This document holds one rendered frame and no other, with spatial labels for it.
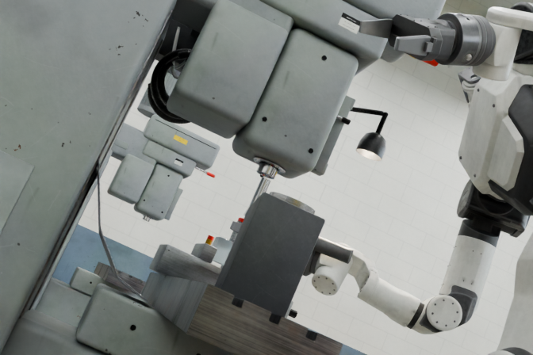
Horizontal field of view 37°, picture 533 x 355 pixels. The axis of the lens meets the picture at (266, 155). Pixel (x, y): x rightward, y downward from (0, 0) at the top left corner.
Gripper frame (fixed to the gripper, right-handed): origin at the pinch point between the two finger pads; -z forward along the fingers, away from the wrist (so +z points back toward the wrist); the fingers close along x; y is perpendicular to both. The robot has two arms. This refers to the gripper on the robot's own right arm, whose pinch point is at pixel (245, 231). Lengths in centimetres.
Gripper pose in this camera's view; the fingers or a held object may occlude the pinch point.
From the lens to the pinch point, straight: 190.4
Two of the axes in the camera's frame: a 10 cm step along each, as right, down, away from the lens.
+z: 9.0, 3.3, -2.8
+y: -3.9, 9.0, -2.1
